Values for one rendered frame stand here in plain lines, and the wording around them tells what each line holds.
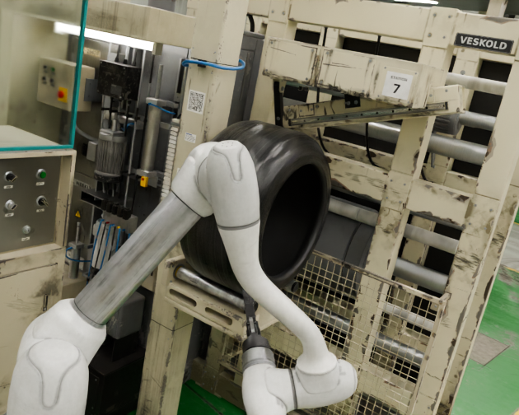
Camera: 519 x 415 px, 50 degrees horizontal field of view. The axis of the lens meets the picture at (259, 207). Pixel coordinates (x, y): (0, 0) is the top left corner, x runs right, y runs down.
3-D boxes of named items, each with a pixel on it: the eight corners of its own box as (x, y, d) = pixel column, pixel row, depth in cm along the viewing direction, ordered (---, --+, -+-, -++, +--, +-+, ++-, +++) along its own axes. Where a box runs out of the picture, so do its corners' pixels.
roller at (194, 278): (173, 277, 203) (175, 266, 201) (180, 275, 206) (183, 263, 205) (250, 315, 185) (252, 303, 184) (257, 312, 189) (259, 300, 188)
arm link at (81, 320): (-3, 382, 127) (8, 337, 147) (56, 415, 134) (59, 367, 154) (221, 133, 128) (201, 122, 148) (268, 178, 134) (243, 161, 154)
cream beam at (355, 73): (259, 75, 211) (267, 35, 207) (292, 80, 231) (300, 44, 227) (412, 109, 180) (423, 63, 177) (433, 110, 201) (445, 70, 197)
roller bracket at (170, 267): (160, 284, 201) (164, 259, 199) (226, 262, 234) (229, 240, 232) (166, 287, 200) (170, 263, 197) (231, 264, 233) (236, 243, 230)
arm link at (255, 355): (245, 385, 149) (242, 366, 154) (278, 379, 149) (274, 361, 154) (240, 366, 143) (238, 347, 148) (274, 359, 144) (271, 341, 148)
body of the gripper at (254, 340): (240, 347, 148) (237, 320, 155) (245, 366, 153) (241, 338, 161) (268, 342, 148) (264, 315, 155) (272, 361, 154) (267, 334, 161)
